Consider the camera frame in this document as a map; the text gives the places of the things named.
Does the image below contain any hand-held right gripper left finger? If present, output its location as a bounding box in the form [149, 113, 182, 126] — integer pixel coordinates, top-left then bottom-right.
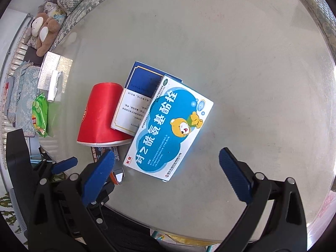
[28, 151, 118, 252]

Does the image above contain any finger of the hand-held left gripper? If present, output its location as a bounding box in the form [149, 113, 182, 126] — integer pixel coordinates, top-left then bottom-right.
[31, 157, 79, 187]
[88, 179, 116, 233]

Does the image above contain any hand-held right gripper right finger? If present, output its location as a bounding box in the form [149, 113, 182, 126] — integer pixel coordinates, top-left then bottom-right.
[218, 148, 307, 252]

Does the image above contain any small dark printed box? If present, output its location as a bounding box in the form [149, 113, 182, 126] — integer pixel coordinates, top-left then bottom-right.
[91, 146, 124, 187]

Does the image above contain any red paper cup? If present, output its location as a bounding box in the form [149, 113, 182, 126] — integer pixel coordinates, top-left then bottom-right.
[77, 82, 134, 147]

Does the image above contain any light blue bear-print box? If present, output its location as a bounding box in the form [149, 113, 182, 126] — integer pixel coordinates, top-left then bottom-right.
[123, 76, 214, 183]

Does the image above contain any dark blue and white box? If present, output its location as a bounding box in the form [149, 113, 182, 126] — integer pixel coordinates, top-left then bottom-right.
[111, 61, 183, 137]

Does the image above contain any green snack bag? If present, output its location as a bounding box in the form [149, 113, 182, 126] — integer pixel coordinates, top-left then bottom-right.
[31, 93, 49, 138]

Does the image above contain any silver tissue box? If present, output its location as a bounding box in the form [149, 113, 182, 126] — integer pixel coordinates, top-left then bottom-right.
[37, 52, 73, 103]

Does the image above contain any dark grey cushion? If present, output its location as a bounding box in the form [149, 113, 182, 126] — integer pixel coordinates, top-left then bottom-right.
[26, 46, 44, 68]

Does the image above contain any pale green coffee table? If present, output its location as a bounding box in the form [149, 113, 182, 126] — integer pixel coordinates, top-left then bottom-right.
[26, 0, 336, 245]

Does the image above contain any brown and white plush toy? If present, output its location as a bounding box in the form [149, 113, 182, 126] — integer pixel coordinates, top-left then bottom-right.
[30, 13, 61, 57]

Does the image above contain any floral cushion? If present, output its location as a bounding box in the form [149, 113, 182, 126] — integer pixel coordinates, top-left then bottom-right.
[43, 1, 67, 19]

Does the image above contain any quilted blue-green sofa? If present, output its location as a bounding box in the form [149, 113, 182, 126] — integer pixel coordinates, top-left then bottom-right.
[7, 0, 336, 137]

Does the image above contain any metal wall pipe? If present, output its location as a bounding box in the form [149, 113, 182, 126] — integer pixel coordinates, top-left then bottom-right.
[5, 13, 33, 69]

